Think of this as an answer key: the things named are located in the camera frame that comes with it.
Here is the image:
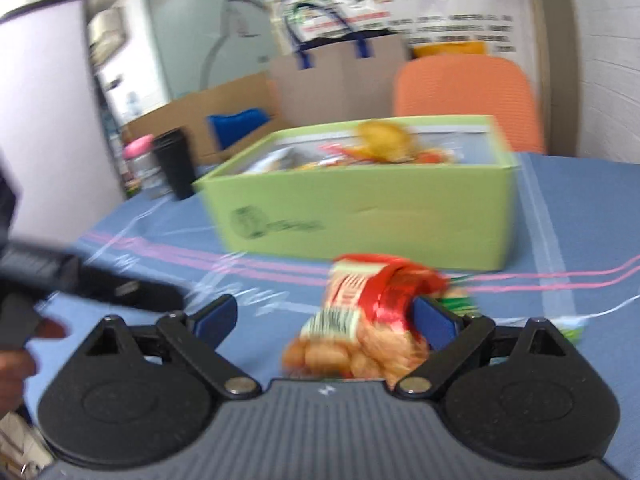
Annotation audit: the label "person's left hand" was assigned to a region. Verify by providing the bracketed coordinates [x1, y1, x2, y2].
[0, 319, 69, 413]

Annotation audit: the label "white partition board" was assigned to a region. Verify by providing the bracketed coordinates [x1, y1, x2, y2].
[0, 0, 127, 247]

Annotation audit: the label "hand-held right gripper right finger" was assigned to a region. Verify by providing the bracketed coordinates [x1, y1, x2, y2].
[395, 296, 572, 397]

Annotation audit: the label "red orange snack packet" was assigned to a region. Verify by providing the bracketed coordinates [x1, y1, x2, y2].
[282, 254, 471, 382]

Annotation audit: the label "blue cloth bundle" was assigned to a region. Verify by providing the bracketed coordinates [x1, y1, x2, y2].
[207, 107, 274, 151]

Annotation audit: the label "golden brown snack packet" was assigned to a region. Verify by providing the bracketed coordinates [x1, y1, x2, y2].
[354, 120, 417, 164]

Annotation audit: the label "brown cardboard box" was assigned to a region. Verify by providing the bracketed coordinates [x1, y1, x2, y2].
[122, 72, 281, 166]

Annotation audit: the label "tan paper bag blue handles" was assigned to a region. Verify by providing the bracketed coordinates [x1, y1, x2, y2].
[270, 0, 417, 130]

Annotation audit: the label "green cardboard box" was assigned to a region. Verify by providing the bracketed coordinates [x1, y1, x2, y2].
[192, 115, 521, 270]

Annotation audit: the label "pink lid jar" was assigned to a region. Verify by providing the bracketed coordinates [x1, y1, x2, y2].
[122, 135, 167, 197]

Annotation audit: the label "orange mesh chair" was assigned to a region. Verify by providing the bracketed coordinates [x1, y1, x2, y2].
[392, 55, 546, 155]

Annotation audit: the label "blue striped tablecloth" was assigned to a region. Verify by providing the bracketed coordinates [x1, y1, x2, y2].
[20, 152, 640, 480]

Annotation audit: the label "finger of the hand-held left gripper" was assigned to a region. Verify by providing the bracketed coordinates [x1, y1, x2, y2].
[82, 260, 187, 315]

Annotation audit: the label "white bear wall sticker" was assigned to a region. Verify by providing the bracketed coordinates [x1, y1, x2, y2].
[199, 0, 273, 92]

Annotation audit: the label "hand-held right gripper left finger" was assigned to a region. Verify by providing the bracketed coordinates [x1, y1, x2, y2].
[87, 294, 262, 401]

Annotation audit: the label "white printed wall poster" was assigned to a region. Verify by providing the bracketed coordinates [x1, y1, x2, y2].
[270, 0, 532, 61]

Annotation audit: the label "black tumbler cup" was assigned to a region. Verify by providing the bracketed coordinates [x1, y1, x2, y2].
[151, 129, 199, 201]

